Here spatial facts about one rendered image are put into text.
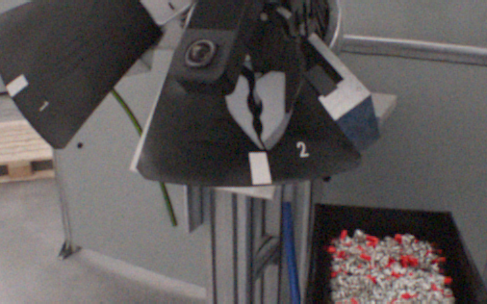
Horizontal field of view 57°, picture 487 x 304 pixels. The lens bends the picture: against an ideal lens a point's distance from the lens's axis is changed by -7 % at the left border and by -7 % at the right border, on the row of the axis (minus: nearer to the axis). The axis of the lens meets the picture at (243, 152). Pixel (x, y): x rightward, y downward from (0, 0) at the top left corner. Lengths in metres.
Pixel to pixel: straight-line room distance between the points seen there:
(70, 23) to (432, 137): 0.99
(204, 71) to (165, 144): 0.14
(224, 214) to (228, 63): 0.56
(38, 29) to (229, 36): 0.41
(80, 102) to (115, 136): 1.14
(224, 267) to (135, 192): 0.98
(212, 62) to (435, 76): 1.03
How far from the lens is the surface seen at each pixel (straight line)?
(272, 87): 0.42
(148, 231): 1.89
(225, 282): 0.94
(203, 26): 0.36
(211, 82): 0.33
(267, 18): 0.39
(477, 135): 1.35
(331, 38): 0.75
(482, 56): 1.32
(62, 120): 0.70
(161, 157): 0.46
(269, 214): 1.10
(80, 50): 0.69
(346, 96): 0.59
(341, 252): 0.54
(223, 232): 0.88
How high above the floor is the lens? 1.13
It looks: 19 degrees down
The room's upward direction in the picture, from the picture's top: straight up
